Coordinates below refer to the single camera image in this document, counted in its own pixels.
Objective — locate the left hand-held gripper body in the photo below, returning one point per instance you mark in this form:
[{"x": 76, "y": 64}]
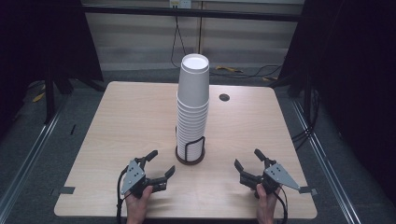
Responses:
[{"x": 134, "y": 177}]

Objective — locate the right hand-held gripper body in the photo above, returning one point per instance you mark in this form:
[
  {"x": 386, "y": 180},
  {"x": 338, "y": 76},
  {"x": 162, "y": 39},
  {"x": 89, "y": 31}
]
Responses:
[{"x": 278, "y": 175}]

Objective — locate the stack of white paper cups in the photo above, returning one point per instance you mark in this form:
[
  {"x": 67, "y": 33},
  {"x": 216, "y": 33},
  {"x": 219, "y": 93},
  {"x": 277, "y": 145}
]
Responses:
[{"x": 192, "y": 130}]

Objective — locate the person's left hand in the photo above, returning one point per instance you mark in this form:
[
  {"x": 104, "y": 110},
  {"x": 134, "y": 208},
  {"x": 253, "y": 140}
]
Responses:
[{"x": 137, "y": 208}]

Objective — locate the person's right hand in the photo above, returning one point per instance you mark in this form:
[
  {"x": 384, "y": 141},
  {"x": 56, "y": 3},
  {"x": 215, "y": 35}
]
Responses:
[{"x": 266, "y": 207}]

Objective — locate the grey tape piece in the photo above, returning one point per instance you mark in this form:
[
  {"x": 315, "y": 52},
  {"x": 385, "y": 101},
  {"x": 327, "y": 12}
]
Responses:
[
  {"x": 308, "y": 190},
  {"x": 67, "y": 190}
]

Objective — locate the black table grommet hole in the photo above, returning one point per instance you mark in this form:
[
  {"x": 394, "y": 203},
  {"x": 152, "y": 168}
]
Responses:
[{"x": 224, "y": 97}]

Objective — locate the yellow floor tape scrap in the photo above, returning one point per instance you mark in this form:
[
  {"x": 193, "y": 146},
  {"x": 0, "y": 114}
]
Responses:
[
  {"x": 225, "y": 68},
  {"x": 38, "y": 97},
  {"x": 269, "y": 79}
]

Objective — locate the small black tape strip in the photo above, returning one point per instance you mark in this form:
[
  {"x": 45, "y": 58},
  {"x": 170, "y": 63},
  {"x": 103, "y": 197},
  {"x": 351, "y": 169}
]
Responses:
[{"x": 73, "y": 129}]

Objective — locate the black stand leg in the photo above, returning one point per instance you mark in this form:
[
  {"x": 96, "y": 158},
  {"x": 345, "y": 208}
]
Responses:
[{"x": 49, "y": 99}]

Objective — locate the black curtain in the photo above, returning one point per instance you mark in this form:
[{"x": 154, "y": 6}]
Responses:
[
  {"x": 37, "y": 40},
  {"x": 351, "y": 77}
]

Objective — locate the thin vertical pole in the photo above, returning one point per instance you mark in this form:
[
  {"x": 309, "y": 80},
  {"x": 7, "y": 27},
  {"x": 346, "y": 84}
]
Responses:
[{"x": 200, "y": 31}]

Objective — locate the black horizontal bar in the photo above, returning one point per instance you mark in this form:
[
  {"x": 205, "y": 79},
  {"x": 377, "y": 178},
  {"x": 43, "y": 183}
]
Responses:
[{"x": 155, "y": 11}]

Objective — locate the metal floor rail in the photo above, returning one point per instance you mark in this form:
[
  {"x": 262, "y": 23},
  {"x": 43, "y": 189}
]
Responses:
[
  {"x": 323, "y": 165},
  {"x": 34, "y": 149}
]

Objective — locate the white wall socket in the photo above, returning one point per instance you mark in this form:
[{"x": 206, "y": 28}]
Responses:
[{"x": 180, "y": 3}]

